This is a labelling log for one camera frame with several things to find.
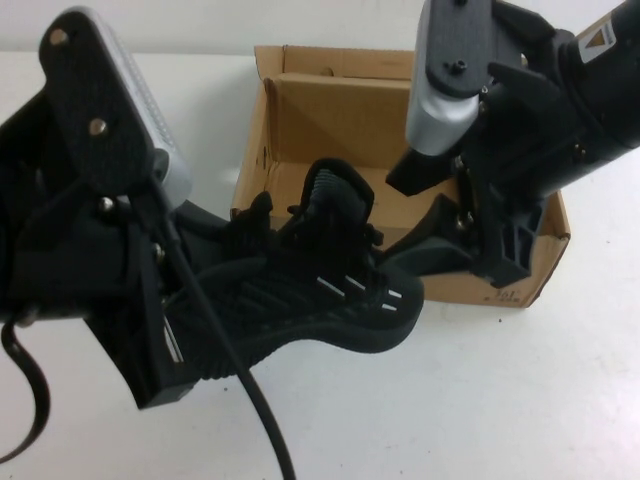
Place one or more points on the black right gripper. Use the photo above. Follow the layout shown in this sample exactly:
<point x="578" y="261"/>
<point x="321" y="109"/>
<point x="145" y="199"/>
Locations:
<point x="525" y="125"/>

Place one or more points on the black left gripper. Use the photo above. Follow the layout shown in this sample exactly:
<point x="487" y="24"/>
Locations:
<point x="60" y="250"/>

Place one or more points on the black knit sneaker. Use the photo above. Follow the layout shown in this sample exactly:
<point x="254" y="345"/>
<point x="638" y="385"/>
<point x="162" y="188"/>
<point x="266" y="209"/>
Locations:
<point x="310" y="310"/>

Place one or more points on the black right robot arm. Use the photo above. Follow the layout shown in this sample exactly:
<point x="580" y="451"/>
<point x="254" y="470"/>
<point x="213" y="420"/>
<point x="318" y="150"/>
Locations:
<point x="610" y="100"/>

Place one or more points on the brown cardboard shoe box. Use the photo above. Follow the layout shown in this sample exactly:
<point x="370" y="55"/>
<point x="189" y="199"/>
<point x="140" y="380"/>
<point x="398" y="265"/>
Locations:
<point x="325" y="110"/>

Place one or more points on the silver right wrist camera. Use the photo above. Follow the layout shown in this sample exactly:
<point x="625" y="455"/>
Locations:
<point x="440" y="125"/>

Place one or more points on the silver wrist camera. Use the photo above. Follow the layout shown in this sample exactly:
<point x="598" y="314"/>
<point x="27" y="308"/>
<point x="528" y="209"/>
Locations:
<point x="145" y="100"/>
<point x="440" y="125"/>

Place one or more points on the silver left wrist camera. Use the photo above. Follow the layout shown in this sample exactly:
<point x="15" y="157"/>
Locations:
<point x="145" y="100"/>

